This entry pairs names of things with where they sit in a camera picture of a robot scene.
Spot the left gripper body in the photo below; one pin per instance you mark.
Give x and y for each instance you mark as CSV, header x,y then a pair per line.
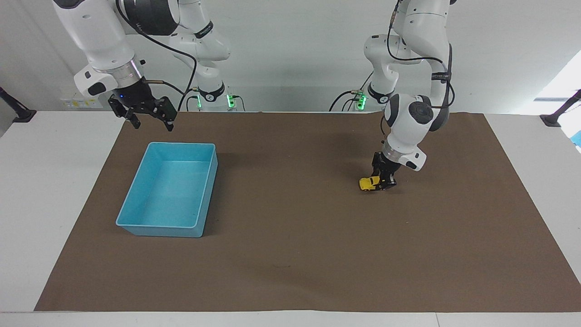
x,y
385,162

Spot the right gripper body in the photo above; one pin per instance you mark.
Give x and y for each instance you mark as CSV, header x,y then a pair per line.
x,y
135,94

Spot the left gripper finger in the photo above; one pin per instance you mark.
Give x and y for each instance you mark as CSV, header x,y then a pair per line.
x,y
390,181
376,175

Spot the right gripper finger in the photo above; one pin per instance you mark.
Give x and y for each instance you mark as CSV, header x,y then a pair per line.
x,y
161,111
123,111

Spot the yellow toy beetle car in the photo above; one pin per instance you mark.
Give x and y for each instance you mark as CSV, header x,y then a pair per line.
x,y
366,183

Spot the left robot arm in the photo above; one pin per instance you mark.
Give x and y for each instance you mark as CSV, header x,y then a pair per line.
x,y
422,41

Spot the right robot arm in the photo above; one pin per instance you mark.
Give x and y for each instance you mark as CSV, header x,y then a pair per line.
x,y
97,36

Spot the light blue plastic bin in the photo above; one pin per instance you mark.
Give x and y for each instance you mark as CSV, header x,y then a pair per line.
x,y
172,190

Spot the black stand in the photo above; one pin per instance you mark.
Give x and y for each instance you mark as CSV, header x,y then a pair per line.
x,y
18,111
560,111

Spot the white wall socket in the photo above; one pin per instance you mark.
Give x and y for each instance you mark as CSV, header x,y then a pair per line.
x,y
81,101

